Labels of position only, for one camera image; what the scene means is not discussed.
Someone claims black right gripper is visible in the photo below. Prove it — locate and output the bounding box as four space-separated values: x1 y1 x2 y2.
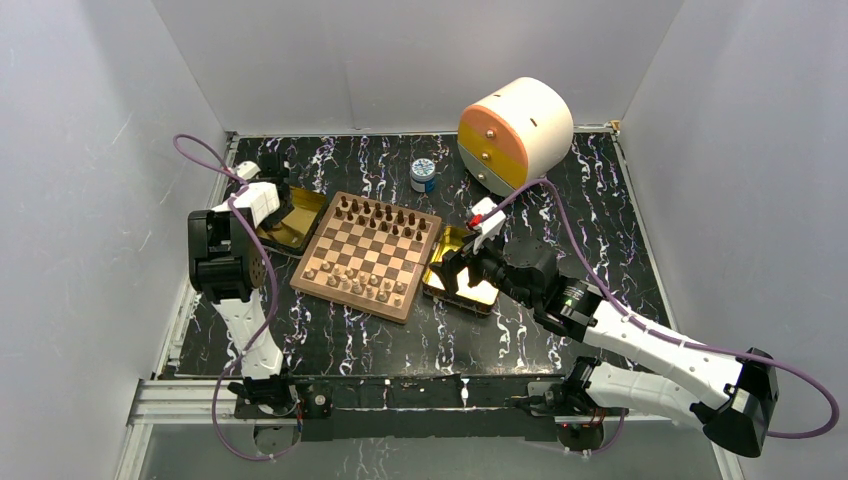
428 227 537 310

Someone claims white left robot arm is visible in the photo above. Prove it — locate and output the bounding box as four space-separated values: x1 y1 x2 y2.
187 153 291 381

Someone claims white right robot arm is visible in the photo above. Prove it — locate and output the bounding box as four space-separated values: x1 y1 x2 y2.
429 235 778 458

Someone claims gold tin with white pieces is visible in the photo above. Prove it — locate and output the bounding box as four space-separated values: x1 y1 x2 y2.
257 186 328 258

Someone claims row of dark chess pieces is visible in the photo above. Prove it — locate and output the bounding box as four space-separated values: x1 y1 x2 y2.
323 193 437 244

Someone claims wooden chess board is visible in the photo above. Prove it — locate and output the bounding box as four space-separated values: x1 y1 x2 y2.
290 192 442 325

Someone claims empty gold square tin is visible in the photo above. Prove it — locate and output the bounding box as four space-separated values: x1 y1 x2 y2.
422 226 499 316

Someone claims small blue white jar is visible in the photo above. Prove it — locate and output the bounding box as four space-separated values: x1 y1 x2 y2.
410 158 436 193

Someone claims round pastel drawer cabinet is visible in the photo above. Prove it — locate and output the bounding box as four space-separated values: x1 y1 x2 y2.
457 77 574 197

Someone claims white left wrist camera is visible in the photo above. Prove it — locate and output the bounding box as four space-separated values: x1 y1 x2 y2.
235 161 261 182

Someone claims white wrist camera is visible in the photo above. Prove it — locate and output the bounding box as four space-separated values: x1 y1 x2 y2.
469 197 506 254
235 161 261 182

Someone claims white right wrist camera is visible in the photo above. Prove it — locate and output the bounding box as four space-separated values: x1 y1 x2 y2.
469 197 506 254

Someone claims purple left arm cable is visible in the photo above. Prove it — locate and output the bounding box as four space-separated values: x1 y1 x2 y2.
172 133 303 463

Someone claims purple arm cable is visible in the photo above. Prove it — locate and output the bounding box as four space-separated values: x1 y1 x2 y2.
470 177 841 458
172 133 303 463

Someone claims aluminium front rail frame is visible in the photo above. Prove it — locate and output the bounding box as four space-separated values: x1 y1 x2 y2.
117 375 743 479

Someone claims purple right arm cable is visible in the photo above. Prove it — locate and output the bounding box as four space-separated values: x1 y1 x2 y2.
470 177 841 458

